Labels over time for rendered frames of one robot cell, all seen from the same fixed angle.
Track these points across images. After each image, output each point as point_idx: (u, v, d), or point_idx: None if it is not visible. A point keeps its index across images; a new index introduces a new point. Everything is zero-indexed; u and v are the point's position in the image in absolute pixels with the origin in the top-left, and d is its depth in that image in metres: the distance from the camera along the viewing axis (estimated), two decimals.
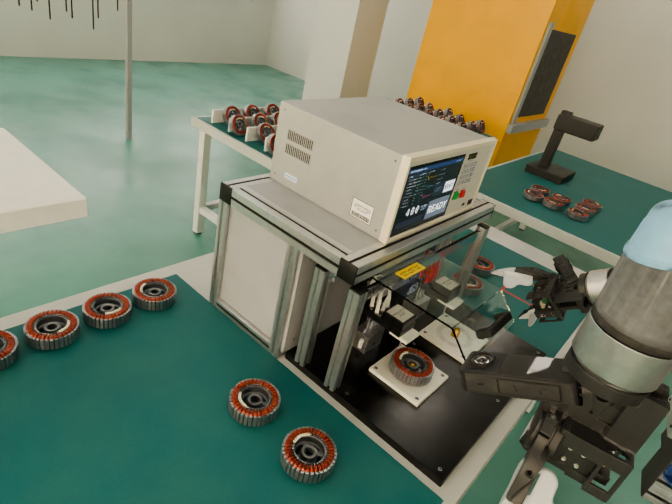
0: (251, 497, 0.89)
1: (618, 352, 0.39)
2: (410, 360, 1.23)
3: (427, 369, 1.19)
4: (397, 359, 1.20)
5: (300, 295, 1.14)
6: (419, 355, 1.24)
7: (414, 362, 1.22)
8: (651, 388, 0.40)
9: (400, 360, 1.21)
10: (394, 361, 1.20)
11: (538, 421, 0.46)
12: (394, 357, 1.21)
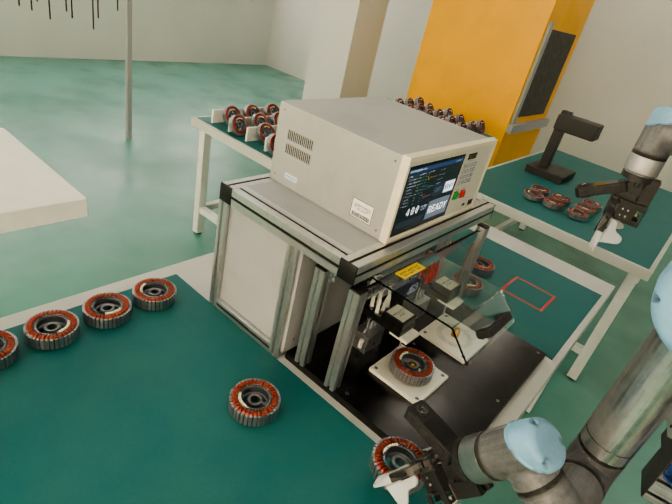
0: (251, 497, 0.89)
1: (472, 461, 0.74)
2: (410, 360, 1.23)
3: (427, 369, 1.19)
4: (397, 359, 1.20)
5: (300, 295, 1.14)
6: (419, 355, 1.24)
7: (414, 362, 1.22)
8: (478, 483, 0.76)
9: (400, 360, 1.21)
10: (394, 361, 1.20)
11: (425, 456, 0.83)
12: (394, 357, 1.21)
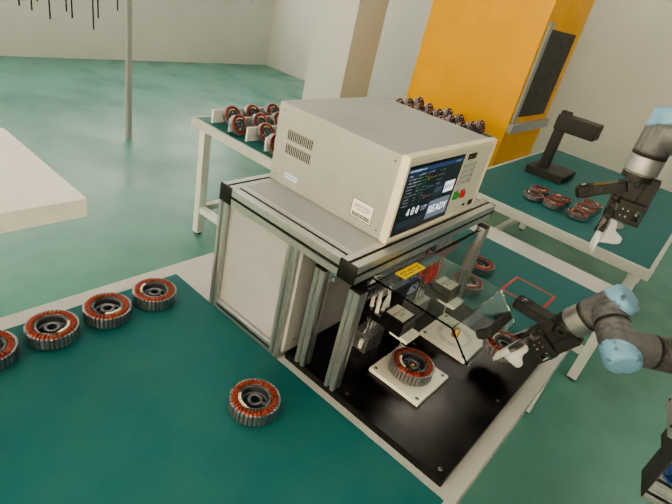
0: (251, 497, 0.89)
1: (577, 320, 1.13)
2: (408, 361, 1.22)
3: (428, 361, 1.22)
4: (404, 368, 1.18)
5: (300, 295, 1.14)
6: (409, 352, 1.24)
7: (411, 361, 1.23)
8: (579, 336, 1.15)
9: (406, 367, 1.19)
10: (404, 371, 1.17)
11: (534, 329, 1.21)
12: (400, 368, 1.18)
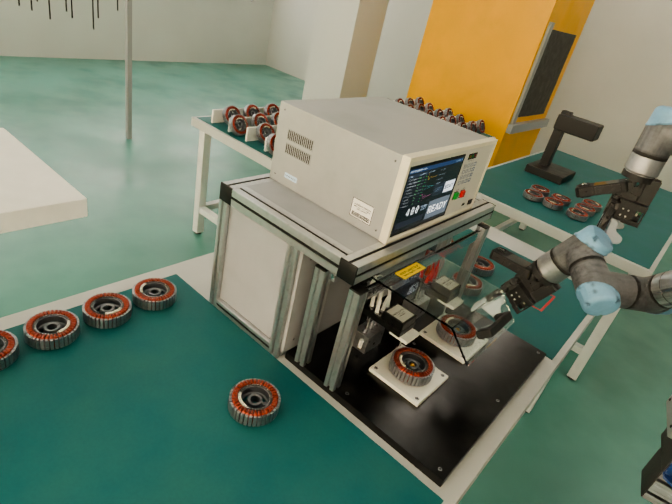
0: (251, 497, 0.89)
1: (550, 265, 1.11)
2: (408, 361, 1.22)
3: (428, 361, 1.22)
4: (404, 368, 1.18)
5: (300, 295, 1.14)
6: (409, 352, 1.24)
7: (411, 361, 1.23)
8: (554, 281, 1.13)
9: (406, 367, 1.19)
10: (404, 371, 1.17)
11: (510, 278, 1.20)
12: (400, 368, 1.18)
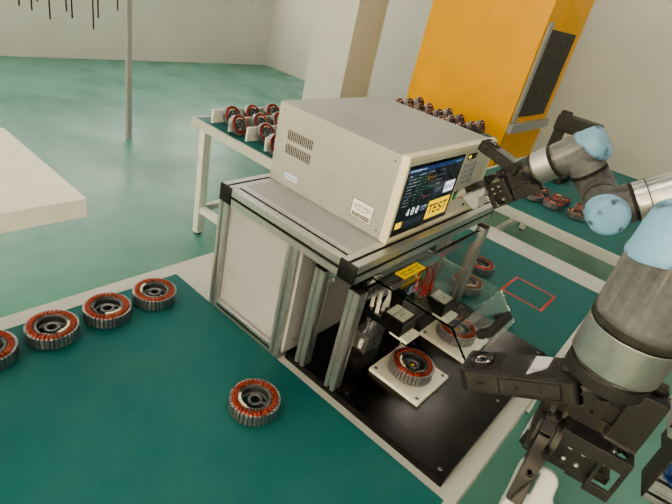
0: (251, 497, 0.89)
1: (618, 351, 0.39)
2: (408, 361, 1.22)
3: (428, 361, 1.22)
4: (404, 368, 1.18)
5: (300, 295, 1.14)
6: (409, 352, 1.24)
7: (411, 361, 1.23)
8: (651, 387, 0.40)
9: (406, 367, 1.19)
10: (404, 371, 1.17)
11: (538, 420, 0.46)
12: (400, 368, 1.18)
